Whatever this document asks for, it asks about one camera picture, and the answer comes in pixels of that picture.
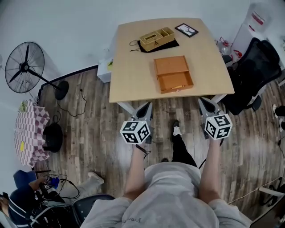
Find black fan power cable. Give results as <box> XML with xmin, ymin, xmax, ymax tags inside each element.
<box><xmin>57</xmin><ymin>89</ymin><xmax>88</xmax><ymax>118</ymax></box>

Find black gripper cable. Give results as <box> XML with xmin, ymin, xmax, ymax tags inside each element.
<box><xmin>198</xmin><ymin>157</ymin><xmax>208</xmax><ymax>170</ymax></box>

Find pink checkered cloth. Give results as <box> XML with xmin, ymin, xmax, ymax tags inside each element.
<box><xmin>14</xmin><ymin>100</ymin><xmax>51</xmax><ymax>168</ymax></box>

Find black wrist strap cable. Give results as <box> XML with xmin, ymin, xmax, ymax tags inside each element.
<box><xmin>135</xmin><ymin>144</ymin><xmax>152</xmax><ymax>160</ymax></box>

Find person's black trouser leg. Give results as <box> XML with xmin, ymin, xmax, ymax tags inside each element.
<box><xmin>171</xmin><ymin>133</ymin><xmax>198</xmax><ymax>168</ymax></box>

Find person's black shoe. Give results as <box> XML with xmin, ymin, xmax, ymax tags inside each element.
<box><xmin>170</xmin><ymin>119</ymin><xmax>183</xmax><ymax>143</ymax></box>

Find woven yellow organizer basket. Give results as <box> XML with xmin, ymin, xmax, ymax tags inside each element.
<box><xmin>139</xmin><ymin>27</ymin><xmax>175</xmax><ymax>52</ymax></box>

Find clear bottles with red straps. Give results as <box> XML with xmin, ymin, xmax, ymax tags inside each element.
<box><xmin>214</xmin><ymin>36</ymin><xmax>243</xmax><ymax>62</ymax></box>

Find black equipment case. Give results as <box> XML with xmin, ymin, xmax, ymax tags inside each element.
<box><xmin>28</xmin><ymin>199</ymin><xmax>79</xmax><ymax>228</ymax></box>

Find person's grey shirt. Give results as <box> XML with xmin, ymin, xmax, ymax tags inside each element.
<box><xmin>80</xmin><ymin>162</ymin><xmax>252</xmax><ymax>228</ymax></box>

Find blue device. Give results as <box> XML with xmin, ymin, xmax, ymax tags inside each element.
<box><xmin>45</xmin><ymin>175</ymin><xmax>60</xmax><ymax>189</ymax></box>

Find black cable loop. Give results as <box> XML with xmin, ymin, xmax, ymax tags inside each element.
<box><xmin>57</xmin><ymin>177</ymin><xmax>81</xmax><ymax>200</ymax></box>

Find white box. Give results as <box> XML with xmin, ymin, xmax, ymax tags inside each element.
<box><xmin>97</xmin><ymin>58</ymin><xmax>114</xmax><ymax>83</ymax></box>

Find black office chair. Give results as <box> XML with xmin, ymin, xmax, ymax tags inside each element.
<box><xmin>222</xmin><ymin>37</ymin><xmax>283</xmax><ymax>116</ymax></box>

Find orange wooden box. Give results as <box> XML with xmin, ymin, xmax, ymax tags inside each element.
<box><xmin>153</xmin><ymin>55</ymin><xmax>195</xmax><ymax>95</ymax></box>

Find black picture frame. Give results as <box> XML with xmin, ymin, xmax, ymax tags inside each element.
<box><xmin>174</xmin><ymin>23</ymin><xmax>199</xmax><ymax>38</ymax></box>

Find black standing fan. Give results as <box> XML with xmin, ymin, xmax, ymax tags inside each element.
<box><xmin>4</xmin><ymin>41</ymin><xmax>70</xmax><ymax>101</ymax></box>

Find green plant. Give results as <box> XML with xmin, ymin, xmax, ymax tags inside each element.
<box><xmin>18</xmin><ymin>100</ymin><xmax>29</xmax><ymax>112</ymax></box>

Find person's right forearm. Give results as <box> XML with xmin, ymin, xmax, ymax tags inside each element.
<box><xmin>197</xmin><ymin>138</ymin><xmax>224</xmax><ymax>204</ymax></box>

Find black drawstring cloth bag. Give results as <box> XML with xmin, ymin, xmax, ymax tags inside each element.
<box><xmin>129</xmin><ymin>38</ymin><xmax>180</xmax><ymax>53</ymax></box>

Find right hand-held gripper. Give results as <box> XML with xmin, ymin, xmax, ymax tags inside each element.
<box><xmin>198</xmin><ymin>97</ymin><xmax>233</xmax><ymax>141</ymax></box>

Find black round stool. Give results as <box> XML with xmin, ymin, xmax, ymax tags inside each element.
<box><xmin>42</xmin><ymin>122</ymin><xmax>64</xmax><ymax>153</ymax></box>

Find person's left forearm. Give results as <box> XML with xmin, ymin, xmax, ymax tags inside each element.
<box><xmin>122</xmin><ymin>143</ymin><xmax>148</xmax><ymax>200</ymax></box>

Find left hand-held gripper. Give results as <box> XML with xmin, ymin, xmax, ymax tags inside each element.
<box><xmin>119</xmin><ymin>102</ymin><xmax>154</xmax><ymax>145</ymax></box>

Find white table leg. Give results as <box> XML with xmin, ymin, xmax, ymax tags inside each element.
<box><xmin>210</xmin><ymin>94</ymin><xmax>228</xmax><ymax>104</ymax></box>
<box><xmin>116</xmin><ymin>101</ymin><xmax>137</xmax><ymax>114</ymax></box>

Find beige rope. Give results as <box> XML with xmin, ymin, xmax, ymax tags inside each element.
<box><xmin>226</xmin><ymin>177</ymin><xmax>281</xmax><ymax>205</ymax></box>

